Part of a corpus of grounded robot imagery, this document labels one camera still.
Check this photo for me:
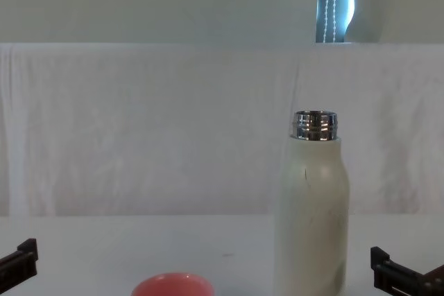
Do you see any white draped cloth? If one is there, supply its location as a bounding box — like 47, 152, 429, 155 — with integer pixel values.
0, 42, 444, 218

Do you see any white table cloth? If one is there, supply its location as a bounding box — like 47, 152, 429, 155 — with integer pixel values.
0, 214, 444, 296

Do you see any white curtain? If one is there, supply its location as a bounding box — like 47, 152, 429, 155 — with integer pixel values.
0, 0, 322, 45
345, 0, 444, 46

